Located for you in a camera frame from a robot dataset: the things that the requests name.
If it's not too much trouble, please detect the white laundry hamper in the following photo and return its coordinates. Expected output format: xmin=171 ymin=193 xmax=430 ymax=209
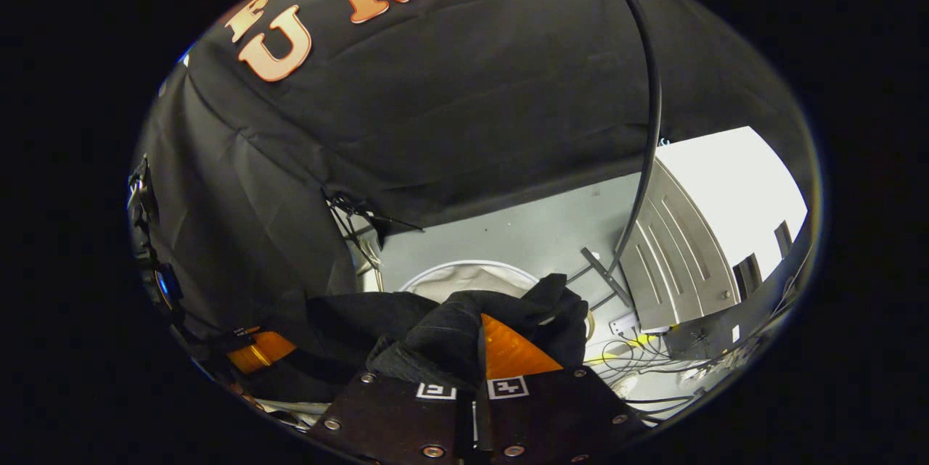
xmin=398 ymin=260 xmax=541 ymax=304

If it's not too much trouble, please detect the black knit jacket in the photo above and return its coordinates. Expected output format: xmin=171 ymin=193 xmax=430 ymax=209
xmin=247 ymin=273 xmax=590 ymax=404

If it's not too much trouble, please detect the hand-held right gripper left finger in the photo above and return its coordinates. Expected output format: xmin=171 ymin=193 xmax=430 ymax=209
xmin=305 ymin=371 xmax=478 ymax=464

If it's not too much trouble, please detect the black clothes rack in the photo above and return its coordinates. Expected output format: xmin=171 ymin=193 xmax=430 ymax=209
xmin=565 ymin=0 xmax=664 ymax=311

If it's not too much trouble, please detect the black backdrop cloth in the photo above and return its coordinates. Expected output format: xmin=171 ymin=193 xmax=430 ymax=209
xmin=131 ymin=0 xmax=821 ymax=350

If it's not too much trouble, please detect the white cabinet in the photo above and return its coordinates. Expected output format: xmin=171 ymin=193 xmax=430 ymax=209
xmin=621 ymin=125 xmax=809 ymax=335

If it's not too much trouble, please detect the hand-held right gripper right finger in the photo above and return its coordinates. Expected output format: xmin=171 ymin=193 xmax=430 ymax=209
xmin=475 ymin=314 xmax=652 ymax=464

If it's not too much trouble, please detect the tangle of black cables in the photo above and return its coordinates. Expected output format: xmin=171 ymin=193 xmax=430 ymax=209
xmin=592 ymin=334 xmax=734 ymax=424

